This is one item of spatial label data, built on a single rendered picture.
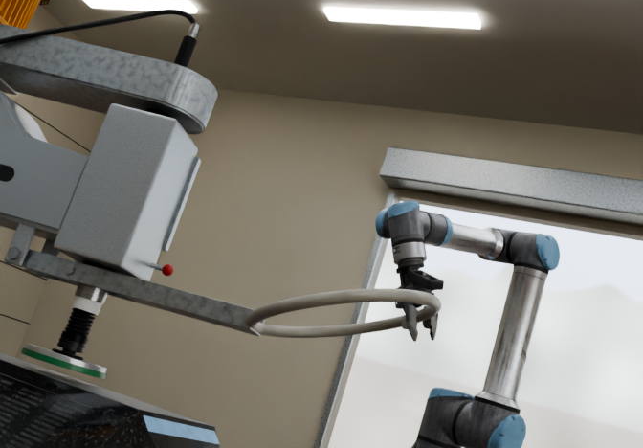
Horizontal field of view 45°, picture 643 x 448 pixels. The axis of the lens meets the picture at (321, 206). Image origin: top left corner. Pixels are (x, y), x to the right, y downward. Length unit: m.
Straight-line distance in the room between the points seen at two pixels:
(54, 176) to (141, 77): 0.35
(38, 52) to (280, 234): 5.53
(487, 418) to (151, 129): 1.36
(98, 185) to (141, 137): 0.17
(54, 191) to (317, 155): 5.82
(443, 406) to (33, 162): 1.49
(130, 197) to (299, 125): 6.08
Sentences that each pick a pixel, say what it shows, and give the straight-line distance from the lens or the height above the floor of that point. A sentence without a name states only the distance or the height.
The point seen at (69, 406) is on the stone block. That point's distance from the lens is 1.91.
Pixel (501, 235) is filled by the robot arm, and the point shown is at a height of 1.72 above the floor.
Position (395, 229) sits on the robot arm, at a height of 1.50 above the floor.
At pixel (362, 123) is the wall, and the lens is 7.80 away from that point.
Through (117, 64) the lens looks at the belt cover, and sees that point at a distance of 2.24.
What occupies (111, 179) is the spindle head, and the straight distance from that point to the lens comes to 2.10.
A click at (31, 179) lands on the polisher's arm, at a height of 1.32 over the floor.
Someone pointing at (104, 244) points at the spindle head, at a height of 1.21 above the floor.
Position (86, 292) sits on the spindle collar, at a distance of 2.12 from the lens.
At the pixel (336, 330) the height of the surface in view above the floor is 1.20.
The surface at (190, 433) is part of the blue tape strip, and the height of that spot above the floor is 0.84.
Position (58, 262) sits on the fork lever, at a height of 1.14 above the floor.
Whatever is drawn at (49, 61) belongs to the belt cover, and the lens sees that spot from 2.33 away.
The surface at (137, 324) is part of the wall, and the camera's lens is 8.22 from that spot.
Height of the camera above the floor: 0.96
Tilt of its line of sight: 15 degrees up
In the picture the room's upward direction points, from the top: 18 degrees clockwise
